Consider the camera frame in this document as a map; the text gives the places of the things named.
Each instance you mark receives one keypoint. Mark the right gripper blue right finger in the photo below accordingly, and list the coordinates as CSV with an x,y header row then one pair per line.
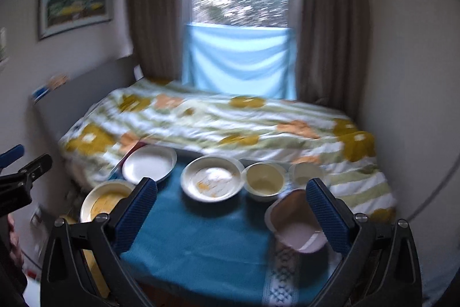
x,y
379,266

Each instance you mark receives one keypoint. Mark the white duck print plate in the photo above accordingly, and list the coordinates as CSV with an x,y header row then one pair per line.
x,y
212,179

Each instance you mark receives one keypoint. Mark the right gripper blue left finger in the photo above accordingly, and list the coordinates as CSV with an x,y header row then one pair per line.
x,y
82,265

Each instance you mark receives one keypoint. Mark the right brown curtain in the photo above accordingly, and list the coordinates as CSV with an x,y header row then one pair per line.
x,y
333,43

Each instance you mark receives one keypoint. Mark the cream ceramic bowl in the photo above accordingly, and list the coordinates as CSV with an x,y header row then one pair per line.
x,y
264,182

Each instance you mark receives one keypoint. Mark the blue patterned tablecloth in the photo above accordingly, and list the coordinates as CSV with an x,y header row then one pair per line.
x,y
221,254

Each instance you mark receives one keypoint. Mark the yellow pattern white plate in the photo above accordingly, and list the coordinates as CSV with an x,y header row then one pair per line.
x,y
103,198

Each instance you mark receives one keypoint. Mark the pink brown oval dish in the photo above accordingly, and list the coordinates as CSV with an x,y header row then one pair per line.
x,y
292,222

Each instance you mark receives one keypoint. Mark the light blue window cloth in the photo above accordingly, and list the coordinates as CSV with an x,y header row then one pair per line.
x,y
240,60

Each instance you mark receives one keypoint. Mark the white ribbed bowl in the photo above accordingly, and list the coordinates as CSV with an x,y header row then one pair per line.
x,y
301,173

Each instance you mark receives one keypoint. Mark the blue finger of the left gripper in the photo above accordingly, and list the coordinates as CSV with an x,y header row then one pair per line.
x,y
12,155
15,188

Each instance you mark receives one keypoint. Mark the person's left hand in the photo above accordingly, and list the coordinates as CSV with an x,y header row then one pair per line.
x,y
15,252

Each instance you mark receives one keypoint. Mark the plain white plate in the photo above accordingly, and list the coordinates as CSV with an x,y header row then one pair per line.
x,y
154,162

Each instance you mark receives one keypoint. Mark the floral yellow green duvet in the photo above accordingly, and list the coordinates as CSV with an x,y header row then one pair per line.
x,y
243,127

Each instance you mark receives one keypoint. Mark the framed landscape picture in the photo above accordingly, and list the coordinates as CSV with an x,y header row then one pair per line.
x,y
59,16

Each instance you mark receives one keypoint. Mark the grey bed headboard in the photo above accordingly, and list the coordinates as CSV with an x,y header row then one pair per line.
x,y
61,108

